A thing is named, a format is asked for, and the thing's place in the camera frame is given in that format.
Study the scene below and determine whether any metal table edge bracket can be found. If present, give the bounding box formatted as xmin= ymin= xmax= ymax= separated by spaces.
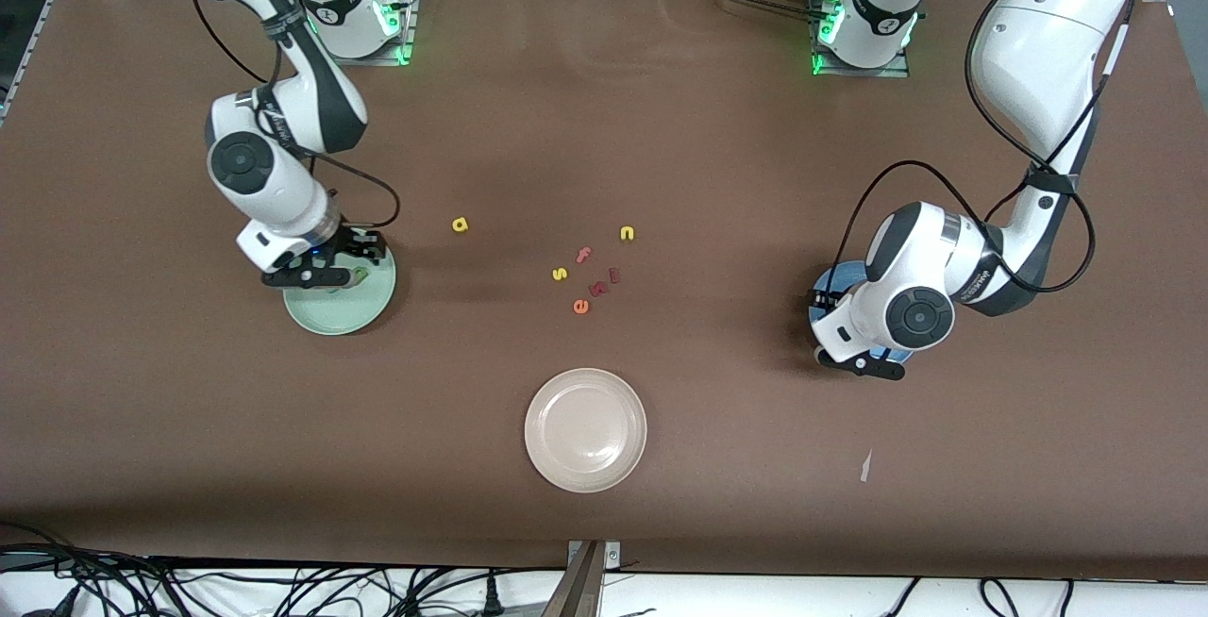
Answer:
xmin=543 ymin=540 xmax=622 ymax=617

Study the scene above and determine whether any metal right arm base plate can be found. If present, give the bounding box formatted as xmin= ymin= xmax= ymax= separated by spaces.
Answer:
xmin=314 ymin=0 xmax=417 ymax=67

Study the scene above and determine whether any blue round plate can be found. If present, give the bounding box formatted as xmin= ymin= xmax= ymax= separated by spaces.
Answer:
xmin=808 ymin=260 xmax=921 ymax=365

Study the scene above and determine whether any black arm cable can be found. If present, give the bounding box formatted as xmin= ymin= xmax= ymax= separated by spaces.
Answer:
xmin=189 ymin=0 xmax=402 ymax=229
xmin=830 ymin=0 xmax=1171 ymax=295

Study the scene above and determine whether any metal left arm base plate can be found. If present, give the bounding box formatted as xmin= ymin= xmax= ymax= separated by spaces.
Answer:
xmin=810 ymin=0 xmax=911 ymax=78

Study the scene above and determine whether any brown table cover mat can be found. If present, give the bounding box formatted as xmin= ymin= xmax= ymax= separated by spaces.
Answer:
xmin=0 ymin=0 xmax=1208 ymax=582

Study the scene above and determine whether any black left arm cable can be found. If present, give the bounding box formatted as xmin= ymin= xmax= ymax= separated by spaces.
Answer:
xmin=830 ymin=0 xmax=1171 ymax=295

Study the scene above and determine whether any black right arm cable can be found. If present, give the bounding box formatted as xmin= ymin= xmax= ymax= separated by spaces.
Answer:
xmin=189 ymin=0 xmax=402 ymax=229

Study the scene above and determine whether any light green round plate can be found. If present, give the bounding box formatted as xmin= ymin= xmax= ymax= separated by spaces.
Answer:
xmin=282 ymin=240 xmax=398 ymax=337

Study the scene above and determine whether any beige round plate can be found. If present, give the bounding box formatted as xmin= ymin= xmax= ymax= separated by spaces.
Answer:
xmin=524 ymin=368 xmax=648 ymax=494

